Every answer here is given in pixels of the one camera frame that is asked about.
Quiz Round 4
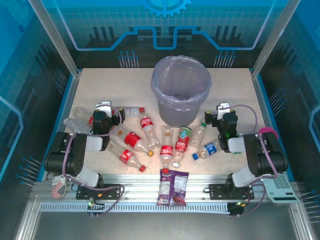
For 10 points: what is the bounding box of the clear bottle green cap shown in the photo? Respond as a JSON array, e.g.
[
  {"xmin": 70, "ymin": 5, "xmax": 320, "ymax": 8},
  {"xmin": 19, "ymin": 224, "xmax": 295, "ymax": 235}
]
[{"xmin": 191, "ymin": 121, "xmax": 208, "ymax": 151}]

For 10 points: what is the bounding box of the cola bottle orange cap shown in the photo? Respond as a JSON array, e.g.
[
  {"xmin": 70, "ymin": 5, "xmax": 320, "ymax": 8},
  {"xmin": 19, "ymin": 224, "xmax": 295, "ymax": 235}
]
[{"xmin": 113, "ymin": 127, "xmax": 155, "ymax": 158}]

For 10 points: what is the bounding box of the clear unlabelled plastic bottle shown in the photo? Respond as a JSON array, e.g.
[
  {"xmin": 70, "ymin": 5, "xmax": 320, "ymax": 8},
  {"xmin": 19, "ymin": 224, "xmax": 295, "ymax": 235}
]
[{"xmin": 74, "ymin": 106, "xmax": 97, "ymax": 118}]

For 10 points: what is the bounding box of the blue label cola bottle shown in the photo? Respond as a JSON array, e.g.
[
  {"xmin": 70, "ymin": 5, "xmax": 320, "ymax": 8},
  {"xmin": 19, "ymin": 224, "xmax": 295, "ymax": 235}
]
[{"xmin": 191, "ymin": 141, "xmax": 223, "ymax": 161}]

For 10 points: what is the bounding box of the clear water bottle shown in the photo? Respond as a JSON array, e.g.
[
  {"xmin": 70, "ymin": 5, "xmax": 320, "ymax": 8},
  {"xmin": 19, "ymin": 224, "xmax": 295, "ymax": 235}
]
[{"xmin": 63, "ymin": 118, "xmax": 94, "ymax": 134}]

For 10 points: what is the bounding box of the grey plastic bin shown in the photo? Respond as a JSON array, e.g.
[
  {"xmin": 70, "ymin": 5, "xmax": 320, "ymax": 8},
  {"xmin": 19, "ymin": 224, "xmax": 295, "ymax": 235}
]
[{"xmin": 151, "ymin": 56, "xmax": 212, "ymax": 127}]

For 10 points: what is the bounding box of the green red label bottle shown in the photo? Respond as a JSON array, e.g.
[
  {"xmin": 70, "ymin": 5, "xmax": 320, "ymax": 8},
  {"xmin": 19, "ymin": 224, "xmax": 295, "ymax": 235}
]
[{"xmin": 172, "ymin": 126, "xmax": 193, "ymax": 169}]

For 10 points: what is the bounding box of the purple plastic bin liner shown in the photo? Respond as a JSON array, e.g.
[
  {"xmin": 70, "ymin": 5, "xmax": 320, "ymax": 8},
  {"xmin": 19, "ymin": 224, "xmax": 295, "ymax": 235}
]
[{"xmin": 150, "ymin": 56, "xmax": 213, "ymax": 113}]

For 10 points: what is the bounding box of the purple snack packet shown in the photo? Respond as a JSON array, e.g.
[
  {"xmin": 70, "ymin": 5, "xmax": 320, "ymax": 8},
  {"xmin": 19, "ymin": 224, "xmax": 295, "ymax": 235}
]
[{"xmin": 156, "ymin": 168, "xmax": 190, "ymax": 207}]

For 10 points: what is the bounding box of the flag print pouch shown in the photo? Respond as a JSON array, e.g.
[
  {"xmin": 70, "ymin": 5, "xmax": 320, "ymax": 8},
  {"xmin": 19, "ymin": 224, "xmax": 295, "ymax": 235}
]
[{"xmin": 51, "ymin": 174, "xmax": 68, "ymax": 200}]

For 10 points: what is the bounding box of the teal calculator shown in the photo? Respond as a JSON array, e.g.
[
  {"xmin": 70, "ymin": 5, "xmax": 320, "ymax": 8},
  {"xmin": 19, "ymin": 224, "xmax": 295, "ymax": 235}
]
[{"xmin": 262, "ymin": 174, "xmax": 301, "ymax": 203}]

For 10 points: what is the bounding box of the metal front panel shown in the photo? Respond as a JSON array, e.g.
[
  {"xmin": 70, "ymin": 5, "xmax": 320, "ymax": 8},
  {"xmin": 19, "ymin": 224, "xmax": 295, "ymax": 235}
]
[{"xmin": 14, "ymin": 209, "xmax": 308, "ymax": 240}]

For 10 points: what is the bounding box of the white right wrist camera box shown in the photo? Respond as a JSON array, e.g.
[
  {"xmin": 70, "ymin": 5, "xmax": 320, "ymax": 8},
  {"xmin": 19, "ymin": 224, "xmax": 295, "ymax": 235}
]
[{"xmin": 216, "ymin": 102, "xmax": 232, "ymax": 120}]

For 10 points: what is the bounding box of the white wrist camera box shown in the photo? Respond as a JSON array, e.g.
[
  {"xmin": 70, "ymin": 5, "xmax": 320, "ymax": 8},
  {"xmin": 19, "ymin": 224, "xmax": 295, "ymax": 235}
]
[
  {"xmin": 216, "ymin": 102, "xmax": 232, "ymax": 120},
  {"xmin": 96, "ymin": 100, "xmax": 113, "ymax": 118}
]

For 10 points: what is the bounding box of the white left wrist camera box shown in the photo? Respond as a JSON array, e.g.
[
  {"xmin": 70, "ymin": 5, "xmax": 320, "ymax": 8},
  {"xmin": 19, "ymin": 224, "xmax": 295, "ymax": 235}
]
[{"xmin": 96, "ymin": 100, "xmax": 113, "ymax": 118}]

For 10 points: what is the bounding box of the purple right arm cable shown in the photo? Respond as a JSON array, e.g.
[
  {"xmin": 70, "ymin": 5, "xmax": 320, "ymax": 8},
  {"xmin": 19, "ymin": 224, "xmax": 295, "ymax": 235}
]
[{"xmin": 228, "ymin": 104, "xmax": 279, "ymax": 217}]

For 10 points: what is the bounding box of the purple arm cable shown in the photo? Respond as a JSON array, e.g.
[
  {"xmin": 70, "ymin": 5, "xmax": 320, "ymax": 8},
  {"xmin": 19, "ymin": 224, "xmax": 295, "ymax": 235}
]
[
  {"xmin": 228, "ymin": 104, "xmax": 279, "ymax": 217},
  {"xmin": 61, "ymin": 104, "xmax": 125, "ymax": 217}
]

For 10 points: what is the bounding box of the left aluminium side rail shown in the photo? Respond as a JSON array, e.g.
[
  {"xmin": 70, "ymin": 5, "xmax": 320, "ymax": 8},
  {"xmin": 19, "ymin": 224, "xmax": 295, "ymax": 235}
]
[{"xmin": 37, "ymin": 71, "xmax": 82, "ymax": 182}]

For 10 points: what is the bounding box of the aluminium side rail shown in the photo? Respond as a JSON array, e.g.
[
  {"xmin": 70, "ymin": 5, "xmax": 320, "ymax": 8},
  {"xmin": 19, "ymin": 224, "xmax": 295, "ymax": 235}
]
[
  {"xmin": 37, "ymin": 71, "xmax": 82, "ymax": 182},
  {"xmin": 249, "ymin": 68, "xmax": 295, "ymax": 176}
]

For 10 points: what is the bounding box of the right aluminium side rail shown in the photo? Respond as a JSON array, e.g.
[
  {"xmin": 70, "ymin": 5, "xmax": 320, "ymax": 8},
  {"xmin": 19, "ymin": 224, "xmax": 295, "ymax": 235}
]
[{"xmin": 249, "ymin": 68, "xmax": 295, "ymax": 176}]

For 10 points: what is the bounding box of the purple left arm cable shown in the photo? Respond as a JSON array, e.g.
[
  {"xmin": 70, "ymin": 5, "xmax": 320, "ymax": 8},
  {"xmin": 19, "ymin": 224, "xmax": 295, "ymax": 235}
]
[{"xmin": 61, "ymin": 104, "xmax": 125, "ymax": 217}]

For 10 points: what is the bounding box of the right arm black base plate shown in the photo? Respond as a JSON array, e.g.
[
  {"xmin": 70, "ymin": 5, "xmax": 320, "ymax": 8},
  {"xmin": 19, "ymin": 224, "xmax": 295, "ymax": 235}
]
[{"xmin": 208, "ymin": 183, "xmax": 256, "ymax": 201}]

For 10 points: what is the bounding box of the aluminium front rail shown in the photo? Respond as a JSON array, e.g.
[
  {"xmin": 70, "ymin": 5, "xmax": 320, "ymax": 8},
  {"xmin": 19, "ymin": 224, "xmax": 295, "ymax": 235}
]
[{"xmin": 31, "ymin": 173, "xmax": 302, "ymax": 204}]

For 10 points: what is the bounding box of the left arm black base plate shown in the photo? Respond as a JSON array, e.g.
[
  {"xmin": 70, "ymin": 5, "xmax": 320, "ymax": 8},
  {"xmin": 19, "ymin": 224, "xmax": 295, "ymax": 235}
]
[{"xmin": 75, "ymin": 183, "xmax": 123, "ymax": 201}]

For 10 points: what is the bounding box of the slotted grey cable duct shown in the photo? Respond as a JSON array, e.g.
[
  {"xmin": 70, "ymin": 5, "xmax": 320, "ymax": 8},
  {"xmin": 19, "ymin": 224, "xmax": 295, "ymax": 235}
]
[{"xmin": 39, "ymin": 201, "xmax": 231, "ymax": 214}]

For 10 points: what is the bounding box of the left aluminium frame post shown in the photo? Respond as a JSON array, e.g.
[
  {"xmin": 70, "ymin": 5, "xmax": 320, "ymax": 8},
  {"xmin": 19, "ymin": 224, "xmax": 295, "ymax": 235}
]
[{"xmin": 27, "ymin": 0, "xmax": 83, "ymax": 77}]

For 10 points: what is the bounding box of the aluminium frame post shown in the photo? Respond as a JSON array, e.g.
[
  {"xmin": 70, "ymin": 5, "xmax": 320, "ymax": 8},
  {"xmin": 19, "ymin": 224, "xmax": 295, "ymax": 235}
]
[
  {"xmin": 27, "ymin": 0, "xmax": 83, "ymax": 77},
  {"xmin": 250, "ymin": 0, "xmax": 302, "ymax": 78}
]

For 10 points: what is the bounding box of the right aluminium frame post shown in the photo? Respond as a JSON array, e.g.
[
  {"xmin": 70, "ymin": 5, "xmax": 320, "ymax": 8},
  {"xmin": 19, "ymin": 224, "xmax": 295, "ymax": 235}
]
[{"xmin": 250, "ymin": 0, "xmax": 302, "ymax": 78}]

